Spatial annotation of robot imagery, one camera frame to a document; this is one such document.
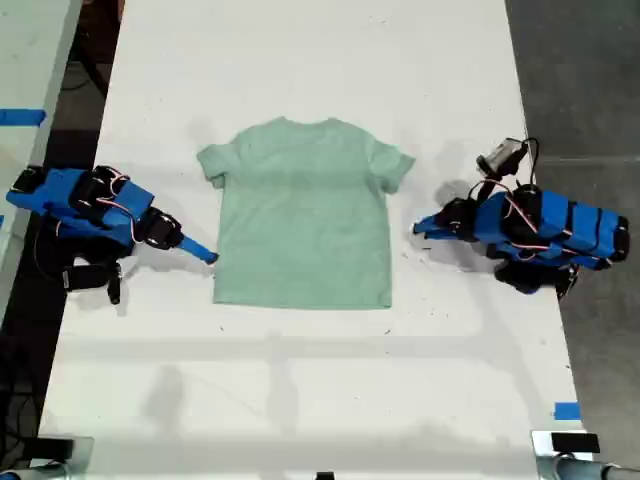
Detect metal table clamp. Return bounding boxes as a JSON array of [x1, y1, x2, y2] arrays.
[[0, 435, 95, 480], [530, 429, 640, 480]]

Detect black floor cable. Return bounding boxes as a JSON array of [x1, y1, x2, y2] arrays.
[[62, 47, 109, 101]]

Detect long blue tape strip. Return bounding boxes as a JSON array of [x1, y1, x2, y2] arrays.
[[0, 107, 48, 127]]

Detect pale green t-shirt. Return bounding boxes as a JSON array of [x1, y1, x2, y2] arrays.
[[195, 116, 417, 310]]

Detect small black box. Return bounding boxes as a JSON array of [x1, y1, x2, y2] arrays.
[[37, 437, 76, 461], [550, 432, 600, 455]]

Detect black camera box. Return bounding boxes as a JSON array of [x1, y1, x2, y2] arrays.
[[61, 264, 109, 294], [476, 139, 526, 176]]

